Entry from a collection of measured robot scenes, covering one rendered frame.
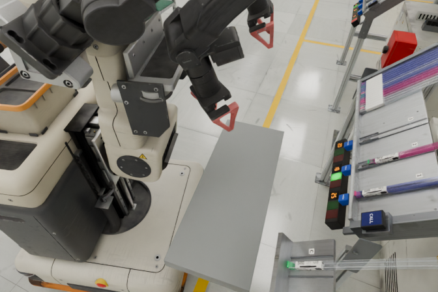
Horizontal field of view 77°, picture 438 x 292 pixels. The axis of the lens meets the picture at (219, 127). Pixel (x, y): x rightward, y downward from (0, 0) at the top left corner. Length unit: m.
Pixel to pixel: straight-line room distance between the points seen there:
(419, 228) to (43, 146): 0.94
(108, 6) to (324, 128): 1.87
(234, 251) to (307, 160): 1.14
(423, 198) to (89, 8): 0.74
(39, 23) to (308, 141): 1.75
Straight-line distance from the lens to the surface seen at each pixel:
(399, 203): 0.79
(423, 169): 0.83
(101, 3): 0.38
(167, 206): 1.28
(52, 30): 0.45
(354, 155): 0.93
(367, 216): 0.74
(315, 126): 2.10
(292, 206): 1.63
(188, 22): 0.47
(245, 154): 1.02
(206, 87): 0.58
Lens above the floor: 1.37
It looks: 44 degrees down
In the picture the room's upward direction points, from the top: straight up
